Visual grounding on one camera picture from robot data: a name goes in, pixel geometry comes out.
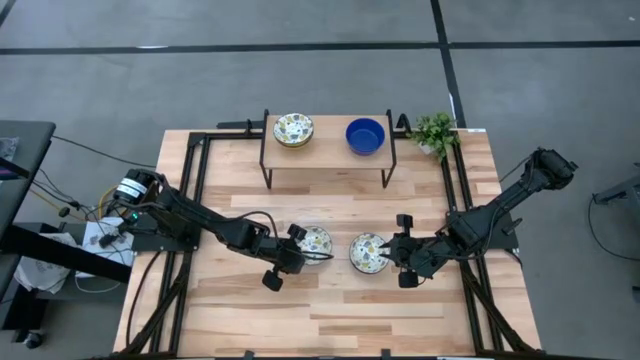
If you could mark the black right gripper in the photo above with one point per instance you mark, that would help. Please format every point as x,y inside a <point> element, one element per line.
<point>417,255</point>

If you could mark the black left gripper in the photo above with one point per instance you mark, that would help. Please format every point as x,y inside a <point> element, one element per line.
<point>280,252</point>

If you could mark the yellow pear-patterned mini bowl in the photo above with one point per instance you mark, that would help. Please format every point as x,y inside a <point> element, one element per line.
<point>294,145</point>
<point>293,128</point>
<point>365,252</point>
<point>320,240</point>

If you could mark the blue mini bowl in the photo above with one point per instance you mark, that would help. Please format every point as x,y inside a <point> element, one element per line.
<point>365,136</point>

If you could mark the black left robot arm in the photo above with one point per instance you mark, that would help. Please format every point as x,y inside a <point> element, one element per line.
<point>200,217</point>

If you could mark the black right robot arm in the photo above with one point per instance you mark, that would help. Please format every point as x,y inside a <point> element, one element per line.
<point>500,202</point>

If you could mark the wooden shelf with black legs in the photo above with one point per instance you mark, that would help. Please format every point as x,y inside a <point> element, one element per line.
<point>327,150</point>

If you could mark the small green potted plant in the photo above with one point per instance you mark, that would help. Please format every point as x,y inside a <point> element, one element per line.
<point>434,132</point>

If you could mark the white printed paper sheet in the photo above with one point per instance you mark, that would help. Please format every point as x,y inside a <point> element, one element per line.
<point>100,235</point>

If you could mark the black metal beam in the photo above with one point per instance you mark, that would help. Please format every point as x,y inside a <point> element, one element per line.
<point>65,255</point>

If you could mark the grey metal stand base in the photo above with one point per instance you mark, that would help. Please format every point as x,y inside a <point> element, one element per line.
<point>620,192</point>

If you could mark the white crumpled cloth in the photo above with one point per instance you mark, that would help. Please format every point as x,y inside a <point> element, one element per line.
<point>42,272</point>

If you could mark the black caster wheel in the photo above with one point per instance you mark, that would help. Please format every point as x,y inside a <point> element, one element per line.
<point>33,340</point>

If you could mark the black desk foot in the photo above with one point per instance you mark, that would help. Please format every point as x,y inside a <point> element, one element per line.
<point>25,310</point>

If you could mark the black side desk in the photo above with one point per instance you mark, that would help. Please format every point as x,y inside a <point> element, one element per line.
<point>25,150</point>

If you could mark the black table edge bracket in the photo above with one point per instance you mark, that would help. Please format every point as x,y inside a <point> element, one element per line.
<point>248,355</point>
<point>385,354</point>

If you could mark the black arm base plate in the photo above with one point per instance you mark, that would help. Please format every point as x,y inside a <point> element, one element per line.
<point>507,240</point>
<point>165,242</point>

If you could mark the black metal table frame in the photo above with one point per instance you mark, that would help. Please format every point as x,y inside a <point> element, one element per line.
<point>196,137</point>

